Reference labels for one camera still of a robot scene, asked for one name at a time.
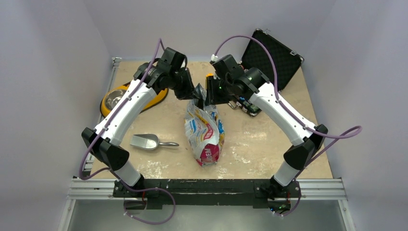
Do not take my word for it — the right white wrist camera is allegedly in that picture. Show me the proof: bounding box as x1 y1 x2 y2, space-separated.
210 54 219 79

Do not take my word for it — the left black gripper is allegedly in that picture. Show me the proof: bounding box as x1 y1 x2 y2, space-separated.
168 66 200 100

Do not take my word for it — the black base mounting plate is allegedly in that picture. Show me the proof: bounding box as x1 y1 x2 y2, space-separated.
113 179 301 209

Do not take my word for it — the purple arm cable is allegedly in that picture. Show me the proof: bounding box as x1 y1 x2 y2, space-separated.
214 35 363 179
78 38 166 181

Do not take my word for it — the silver metal scoop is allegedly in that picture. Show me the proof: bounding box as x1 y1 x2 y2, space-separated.
130 134 179 151

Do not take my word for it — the yellow double pet bowl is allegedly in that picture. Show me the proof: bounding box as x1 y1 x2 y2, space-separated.
100 82 169 117

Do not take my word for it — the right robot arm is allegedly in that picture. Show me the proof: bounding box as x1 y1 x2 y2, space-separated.
205 54 328 196

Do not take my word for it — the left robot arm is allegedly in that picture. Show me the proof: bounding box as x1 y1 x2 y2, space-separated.
81 47 198 197

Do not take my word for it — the black poker chip case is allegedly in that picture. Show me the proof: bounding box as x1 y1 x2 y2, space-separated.
228 28 305 117

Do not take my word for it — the colourful pet food bag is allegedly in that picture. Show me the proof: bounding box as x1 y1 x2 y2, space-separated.
184 100 225 167

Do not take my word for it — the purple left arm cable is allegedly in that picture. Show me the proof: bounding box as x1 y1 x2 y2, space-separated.
78 38 166 181

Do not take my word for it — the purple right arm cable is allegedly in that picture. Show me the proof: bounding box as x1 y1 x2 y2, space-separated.
214 35 363 179

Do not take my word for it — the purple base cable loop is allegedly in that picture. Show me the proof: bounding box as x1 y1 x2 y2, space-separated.
123 188 177 226

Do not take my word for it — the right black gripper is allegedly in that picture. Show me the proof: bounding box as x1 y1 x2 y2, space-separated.
205 76 233 106

